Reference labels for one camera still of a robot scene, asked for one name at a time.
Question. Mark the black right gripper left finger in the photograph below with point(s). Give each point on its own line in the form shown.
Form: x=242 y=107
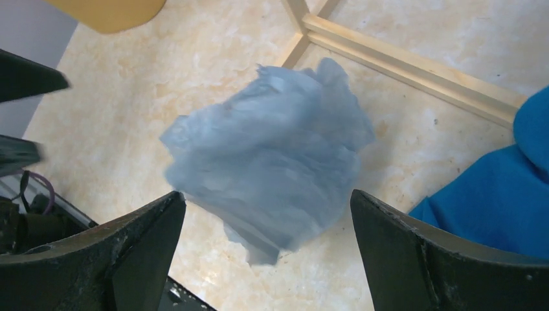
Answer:
x=119 y=265

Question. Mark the light blue plastic trash bag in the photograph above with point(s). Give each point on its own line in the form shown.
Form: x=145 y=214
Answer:
x=277 y=161

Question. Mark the yellow plastic trash bin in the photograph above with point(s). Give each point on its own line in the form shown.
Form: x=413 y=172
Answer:
x=110 y=16

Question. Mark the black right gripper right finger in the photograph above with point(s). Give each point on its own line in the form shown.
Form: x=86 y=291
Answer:
x=411 y=265

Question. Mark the blue t-shirt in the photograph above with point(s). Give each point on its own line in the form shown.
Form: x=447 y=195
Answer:
x=501 y=200

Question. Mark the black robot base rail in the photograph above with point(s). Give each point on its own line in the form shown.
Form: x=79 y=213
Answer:
x=176 y=297

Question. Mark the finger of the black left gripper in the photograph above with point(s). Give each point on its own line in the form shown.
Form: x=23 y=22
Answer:
x=17 y=154
x=22 y=78

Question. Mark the wooden clothes rack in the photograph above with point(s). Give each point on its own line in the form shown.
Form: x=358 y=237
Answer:
x=486 y=100

